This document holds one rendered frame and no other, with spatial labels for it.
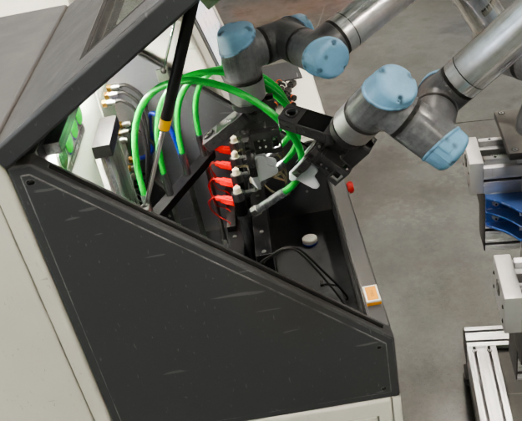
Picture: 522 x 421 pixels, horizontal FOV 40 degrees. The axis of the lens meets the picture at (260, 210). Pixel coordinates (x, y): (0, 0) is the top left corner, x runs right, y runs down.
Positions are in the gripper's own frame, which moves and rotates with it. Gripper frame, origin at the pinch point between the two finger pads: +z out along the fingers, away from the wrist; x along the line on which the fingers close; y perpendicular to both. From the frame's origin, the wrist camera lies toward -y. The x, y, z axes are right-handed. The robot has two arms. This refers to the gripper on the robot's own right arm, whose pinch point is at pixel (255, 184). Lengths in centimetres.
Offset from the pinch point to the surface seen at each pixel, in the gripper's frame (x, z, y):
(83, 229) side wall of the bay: -34.9, -18.2, -27.9
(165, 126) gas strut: -32.7, -32.7, -10.3
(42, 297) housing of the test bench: -35, -6, -39
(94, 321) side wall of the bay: -34.9, 1.4, -31.8
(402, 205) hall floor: 148, 114, 59
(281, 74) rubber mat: 94, 15, 12
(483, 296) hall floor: 76, 114, 74
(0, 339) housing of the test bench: -35, 2, -50
